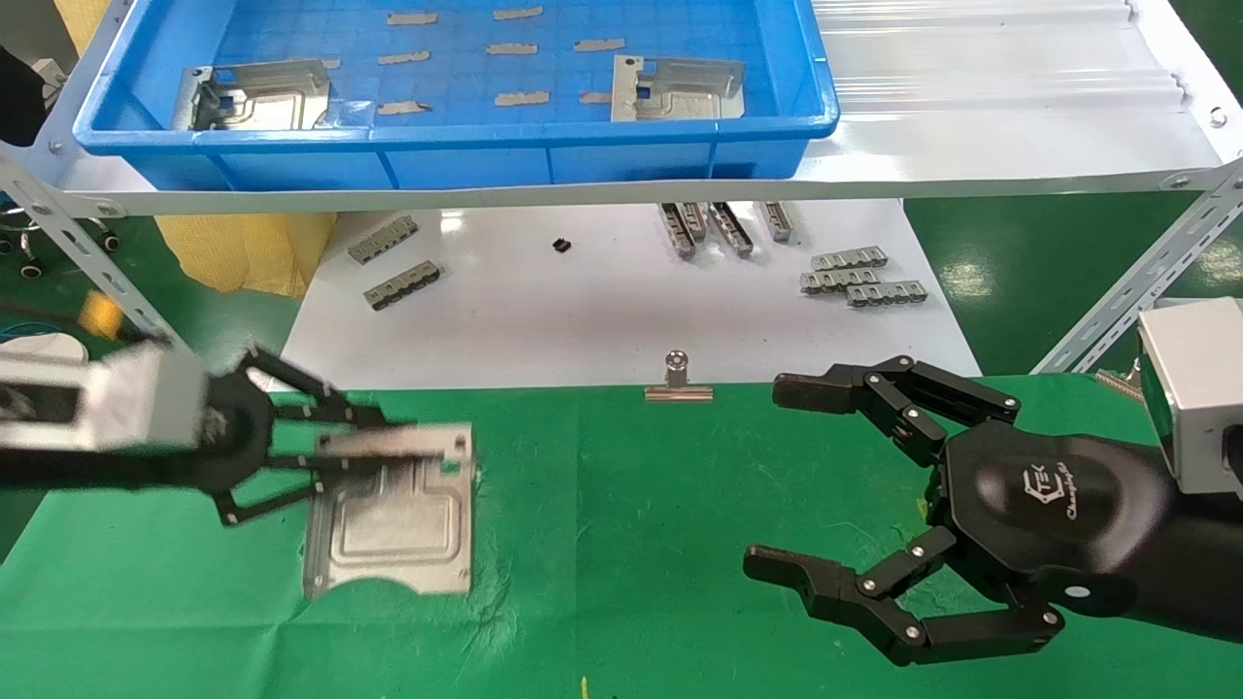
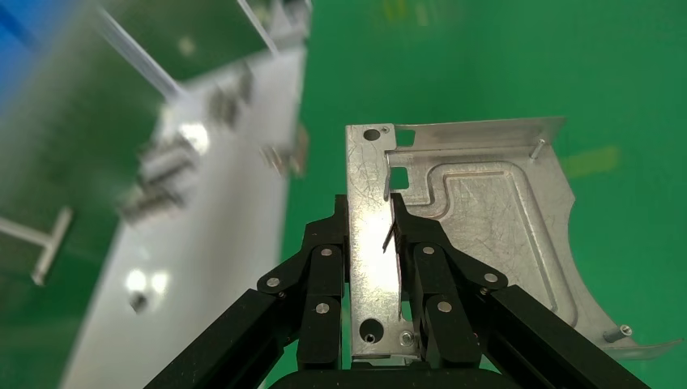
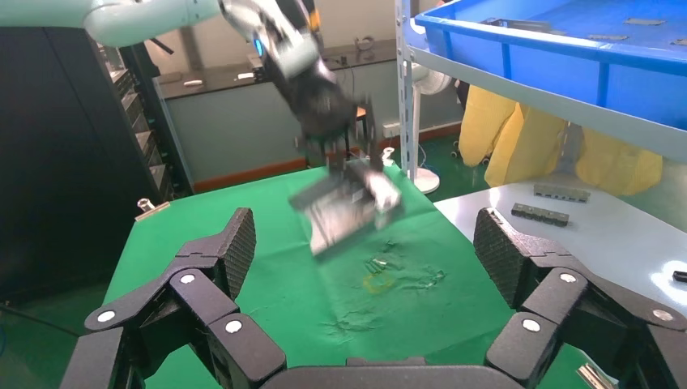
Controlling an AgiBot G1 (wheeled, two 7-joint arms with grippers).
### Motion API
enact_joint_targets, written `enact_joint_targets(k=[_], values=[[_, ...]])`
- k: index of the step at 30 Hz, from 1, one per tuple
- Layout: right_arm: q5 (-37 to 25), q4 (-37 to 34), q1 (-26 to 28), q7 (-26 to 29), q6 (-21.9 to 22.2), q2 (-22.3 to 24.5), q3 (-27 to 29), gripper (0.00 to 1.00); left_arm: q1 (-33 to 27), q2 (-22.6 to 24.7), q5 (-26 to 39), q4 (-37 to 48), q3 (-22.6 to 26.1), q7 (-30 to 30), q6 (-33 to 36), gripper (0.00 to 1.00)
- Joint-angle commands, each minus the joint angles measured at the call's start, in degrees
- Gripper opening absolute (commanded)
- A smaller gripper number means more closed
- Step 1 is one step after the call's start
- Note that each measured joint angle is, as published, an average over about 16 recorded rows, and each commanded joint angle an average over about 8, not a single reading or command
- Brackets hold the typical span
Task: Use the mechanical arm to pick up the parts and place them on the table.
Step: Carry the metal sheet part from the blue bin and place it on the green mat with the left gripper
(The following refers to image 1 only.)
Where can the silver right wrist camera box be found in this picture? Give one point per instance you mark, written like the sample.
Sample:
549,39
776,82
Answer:
1199,388

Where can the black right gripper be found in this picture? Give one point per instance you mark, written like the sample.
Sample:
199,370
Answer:
1049,505

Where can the chrome stool base with casters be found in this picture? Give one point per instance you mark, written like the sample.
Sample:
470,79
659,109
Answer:
29,267

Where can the green table cloth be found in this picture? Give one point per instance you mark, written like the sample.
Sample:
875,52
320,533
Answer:
631,534

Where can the white metal shelf board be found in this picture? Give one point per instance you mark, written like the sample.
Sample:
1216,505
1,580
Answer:
971,116

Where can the yellow mesh bag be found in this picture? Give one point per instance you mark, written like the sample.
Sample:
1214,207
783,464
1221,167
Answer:
243,252

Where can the blue plastic bin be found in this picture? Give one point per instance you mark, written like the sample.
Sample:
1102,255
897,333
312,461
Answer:
466,155

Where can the stamped sheet metal part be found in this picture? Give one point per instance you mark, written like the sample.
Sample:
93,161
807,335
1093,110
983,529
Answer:
689,97
388,534
262,102

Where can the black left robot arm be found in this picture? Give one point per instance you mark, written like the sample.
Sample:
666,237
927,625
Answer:
97,469

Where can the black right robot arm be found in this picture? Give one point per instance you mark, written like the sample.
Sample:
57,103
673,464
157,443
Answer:
1209,563

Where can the small grey box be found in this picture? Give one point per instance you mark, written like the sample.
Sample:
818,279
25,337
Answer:
50,78

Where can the grey metal channel bar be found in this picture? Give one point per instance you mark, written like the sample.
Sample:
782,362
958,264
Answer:
732,230
695,221
779,222
677,233

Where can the black rounded object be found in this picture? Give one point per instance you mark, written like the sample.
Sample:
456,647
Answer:
19,97

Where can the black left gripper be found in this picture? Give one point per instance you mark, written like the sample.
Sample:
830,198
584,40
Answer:
238,432

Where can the white round disc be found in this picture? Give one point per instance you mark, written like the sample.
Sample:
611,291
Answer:
39,348

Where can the perforated steel shelf leg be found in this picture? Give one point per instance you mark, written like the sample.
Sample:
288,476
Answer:
1136,277
97,252

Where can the grey tape strip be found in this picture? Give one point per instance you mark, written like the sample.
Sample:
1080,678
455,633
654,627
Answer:
595,98
412,18
598,45
521,98

